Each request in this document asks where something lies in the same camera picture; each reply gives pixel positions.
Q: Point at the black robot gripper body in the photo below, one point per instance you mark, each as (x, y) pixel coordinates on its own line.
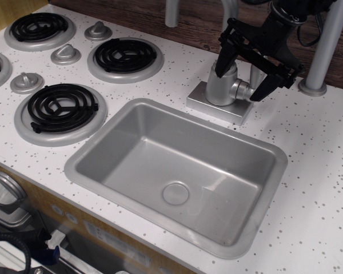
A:
(266, 46)

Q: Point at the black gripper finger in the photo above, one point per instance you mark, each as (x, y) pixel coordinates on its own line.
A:
(266, 87)
(226, 57)

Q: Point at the silver faucet lever handle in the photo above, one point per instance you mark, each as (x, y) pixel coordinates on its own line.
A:
(243, 90)

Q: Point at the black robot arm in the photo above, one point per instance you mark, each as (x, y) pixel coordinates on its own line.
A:
(301, 10)

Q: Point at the silver faucet base block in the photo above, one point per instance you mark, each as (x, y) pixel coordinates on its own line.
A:
(213, 98)

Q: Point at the grey support pole with base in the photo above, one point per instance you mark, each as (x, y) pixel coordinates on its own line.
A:
(314, 85)

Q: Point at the back right black burner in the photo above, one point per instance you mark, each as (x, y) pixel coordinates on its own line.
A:
(125, 60)

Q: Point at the grey toy sink basin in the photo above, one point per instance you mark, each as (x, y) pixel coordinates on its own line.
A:
(207, 184)

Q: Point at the silver stove knob top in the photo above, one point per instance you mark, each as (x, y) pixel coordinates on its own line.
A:
(98, 32)

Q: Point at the silver stove knob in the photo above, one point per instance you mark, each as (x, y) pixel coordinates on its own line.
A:
(98, 32)
(66, 55)
(26, 83)

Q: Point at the silver stove knob middle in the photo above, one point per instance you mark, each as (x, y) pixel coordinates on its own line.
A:
(66, 55)

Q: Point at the front right black burner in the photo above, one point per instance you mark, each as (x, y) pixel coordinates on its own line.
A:
(60, 115)

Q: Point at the back left black burner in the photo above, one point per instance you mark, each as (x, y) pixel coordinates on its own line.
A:
(39, 32)

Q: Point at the silver stove knob lower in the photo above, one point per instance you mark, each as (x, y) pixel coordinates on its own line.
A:
(26, 83)

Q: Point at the white round button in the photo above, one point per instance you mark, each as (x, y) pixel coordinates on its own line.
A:
(72, 218)
(57, 210)

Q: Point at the silver oven dial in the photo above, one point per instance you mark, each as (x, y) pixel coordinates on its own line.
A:
(12, 194)

